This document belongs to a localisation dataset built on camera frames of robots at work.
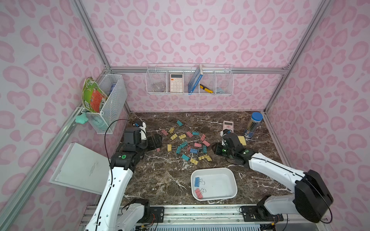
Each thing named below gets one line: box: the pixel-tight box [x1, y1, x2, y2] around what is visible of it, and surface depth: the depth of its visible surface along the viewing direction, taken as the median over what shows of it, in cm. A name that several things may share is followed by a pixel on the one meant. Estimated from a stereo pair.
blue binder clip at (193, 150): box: [189, 148, 199, 154], surface depth 97 cm
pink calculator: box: [222, 120, 235, 134], surface depth 112 cm
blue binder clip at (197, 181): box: [194, 177, 206, 188], surface depth 85 cm
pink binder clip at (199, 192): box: [194, 187, 207, 200], surface depth 81 cm
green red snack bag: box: [81, 76, 108, 114], surface depth 74 cm
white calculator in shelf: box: [169, 73, 184, 93], surface depth 97 cm
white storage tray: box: [190, 167, 238, 202], surface depth 83 cm
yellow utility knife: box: [199, 84, 214, 94], surface depth 100 cm
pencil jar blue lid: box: [243, 111, 264, 139], surface depth 95 cm
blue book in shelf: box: [187, 64, 204, 95], surface depth 90 cm
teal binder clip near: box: [180, 154, 191, 162], surface depth 95 cm
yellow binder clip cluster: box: [198, 154, 212, 162], surface depth 93 cm
